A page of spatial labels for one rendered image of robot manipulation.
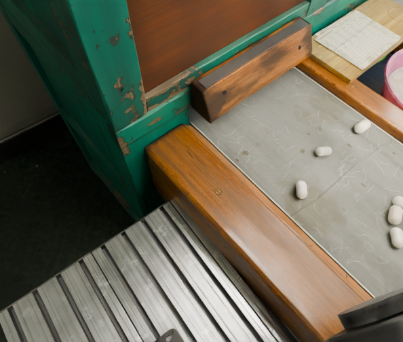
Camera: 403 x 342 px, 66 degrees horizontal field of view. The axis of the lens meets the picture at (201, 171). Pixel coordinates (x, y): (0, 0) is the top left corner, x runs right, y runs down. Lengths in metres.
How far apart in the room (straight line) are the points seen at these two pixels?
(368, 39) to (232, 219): 0.57
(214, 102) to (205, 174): 0.13
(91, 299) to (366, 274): 0.47
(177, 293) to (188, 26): 0.45
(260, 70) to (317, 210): 0.29
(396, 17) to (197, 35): 0.60
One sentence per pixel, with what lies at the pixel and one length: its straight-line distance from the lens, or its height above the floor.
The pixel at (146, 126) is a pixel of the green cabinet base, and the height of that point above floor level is 0.81.
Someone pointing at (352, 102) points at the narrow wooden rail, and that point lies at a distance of 0.77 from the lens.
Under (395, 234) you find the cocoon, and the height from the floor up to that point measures 0.76.
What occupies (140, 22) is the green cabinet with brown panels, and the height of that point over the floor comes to 1.00.
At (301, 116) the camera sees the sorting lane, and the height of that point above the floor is 0.74.
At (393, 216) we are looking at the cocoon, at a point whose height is 0.76.
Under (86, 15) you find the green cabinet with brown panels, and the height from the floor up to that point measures 1.05.
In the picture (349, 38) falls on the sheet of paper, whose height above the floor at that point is 0.78.
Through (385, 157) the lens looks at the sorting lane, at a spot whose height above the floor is 0.74.
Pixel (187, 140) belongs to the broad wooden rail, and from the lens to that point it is 0.61.
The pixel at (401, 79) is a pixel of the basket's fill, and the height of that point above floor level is 0.73.
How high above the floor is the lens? 1.26
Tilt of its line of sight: 60 degrees down
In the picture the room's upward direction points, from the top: 2 degrees clockwise
